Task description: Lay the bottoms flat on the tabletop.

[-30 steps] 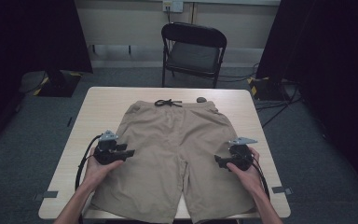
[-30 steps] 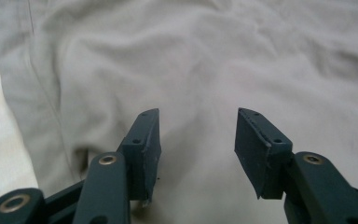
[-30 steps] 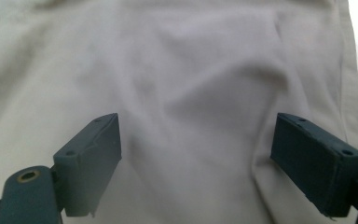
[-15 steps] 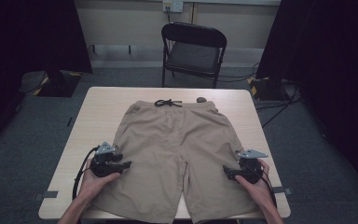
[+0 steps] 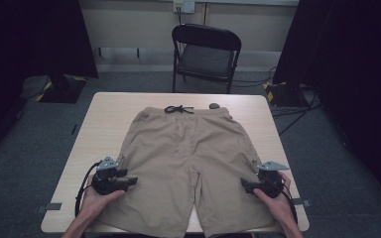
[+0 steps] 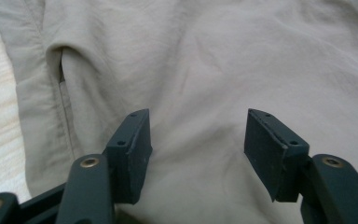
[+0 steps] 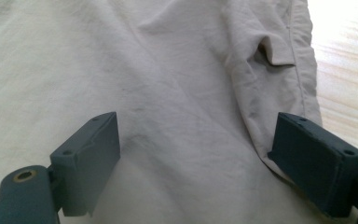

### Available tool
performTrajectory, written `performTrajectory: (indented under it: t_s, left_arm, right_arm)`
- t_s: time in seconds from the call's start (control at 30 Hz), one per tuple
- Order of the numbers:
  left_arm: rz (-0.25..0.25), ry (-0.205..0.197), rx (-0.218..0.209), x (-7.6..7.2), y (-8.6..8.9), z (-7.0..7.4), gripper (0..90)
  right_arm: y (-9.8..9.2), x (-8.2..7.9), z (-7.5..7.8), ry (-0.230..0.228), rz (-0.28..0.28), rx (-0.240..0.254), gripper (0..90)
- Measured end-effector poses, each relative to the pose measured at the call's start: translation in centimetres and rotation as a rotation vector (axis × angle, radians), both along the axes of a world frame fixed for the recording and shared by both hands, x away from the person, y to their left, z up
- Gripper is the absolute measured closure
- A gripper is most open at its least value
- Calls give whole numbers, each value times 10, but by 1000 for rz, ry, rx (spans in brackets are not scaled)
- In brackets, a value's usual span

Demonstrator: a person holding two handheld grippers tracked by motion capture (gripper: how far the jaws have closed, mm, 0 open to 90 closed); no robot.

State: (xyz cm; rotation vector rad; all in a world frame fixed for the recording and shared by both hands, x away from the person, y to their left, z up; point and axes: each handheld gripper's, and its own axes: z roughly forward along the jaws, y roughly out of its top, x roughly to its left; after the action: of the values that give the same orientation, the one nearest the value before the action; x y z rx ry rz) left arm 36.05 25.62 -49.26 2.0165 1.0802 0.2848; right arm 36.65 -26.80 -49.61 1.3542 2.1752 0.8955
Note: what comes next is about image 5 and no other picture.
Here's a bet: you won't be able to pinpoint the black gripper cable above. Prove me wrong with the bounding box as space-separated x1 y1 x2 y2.
281 182 300 224
74 160 103 218

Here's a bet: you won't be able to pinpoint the beige shorts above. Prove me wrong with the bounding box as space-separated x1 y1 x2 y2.
96 104 276 238

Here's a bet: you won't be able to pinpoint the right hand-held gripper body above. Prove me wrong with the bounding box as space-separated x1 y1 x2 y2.
256 160 291 199

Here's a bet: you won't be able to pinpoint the black floor cables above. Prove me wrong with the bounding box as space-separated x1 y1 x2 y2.
231 65 322 137

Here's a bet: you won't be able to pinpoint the person's left hand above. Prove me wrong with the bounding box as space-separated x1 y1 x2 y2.
78 174 127 223

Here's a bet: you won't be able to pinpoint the person's right hand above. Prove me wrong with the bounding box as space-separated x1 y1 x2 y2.
253 171 296 224

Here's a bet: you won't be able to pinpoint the black stand base striped tape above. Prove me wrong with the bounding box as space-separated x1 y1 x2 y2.
262 80 310 108
34 74 89 104

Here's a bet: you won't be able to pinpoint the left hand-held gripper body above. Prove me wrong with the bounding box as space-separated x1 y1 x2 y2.
90 156 121 196

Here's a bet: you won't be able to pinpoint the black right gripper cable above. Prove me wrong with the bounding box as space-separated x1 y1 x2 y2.
281 182 300 224

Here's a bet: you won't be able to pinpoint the black curtain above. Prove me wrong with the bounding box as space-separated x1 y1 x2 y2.
272 0 381 212
0 0 100 167

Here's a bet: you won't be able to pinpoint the white wall socket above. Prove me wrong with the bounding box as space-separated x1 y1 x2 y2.
173 0 196 15

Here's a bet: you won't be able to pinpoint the black folding chair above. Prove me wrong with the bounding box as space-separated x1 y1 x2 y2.
171 23 243 95

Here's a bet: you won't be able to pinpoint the grey tape strip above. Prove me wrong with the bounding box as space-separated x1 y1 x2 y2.
35 202 64 214
293 196 314 209

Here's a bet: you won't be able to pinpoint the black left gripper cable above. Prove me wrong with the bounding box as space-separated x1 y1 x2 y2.
74 160 103 218

